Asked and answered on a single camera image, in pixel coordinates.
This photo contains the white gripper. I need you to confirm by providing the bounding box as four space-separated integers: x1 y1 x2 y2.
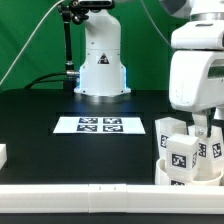
169 50 224 138

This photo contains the white round stool seat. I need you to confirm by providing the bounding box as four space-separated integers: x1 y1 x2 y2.
155 159 223 186

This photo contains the paper sheet with fiducial tags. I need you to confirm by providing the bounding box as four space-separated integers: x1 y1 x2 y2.
54 117 145 134

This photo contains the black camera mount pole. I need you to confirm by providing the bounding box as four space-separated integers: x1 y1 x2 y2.
58 0 88 78

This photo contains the black cable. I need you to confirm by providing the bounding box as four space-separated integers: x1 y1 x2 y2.
23 72 79 90

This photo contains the white U-shaped obstacle wall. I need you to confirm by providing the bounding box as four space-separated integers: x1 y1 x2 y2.
0 143 224 215

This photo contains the white cable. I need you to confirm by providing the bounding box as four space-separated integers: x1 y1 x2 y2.
0 0 65 86

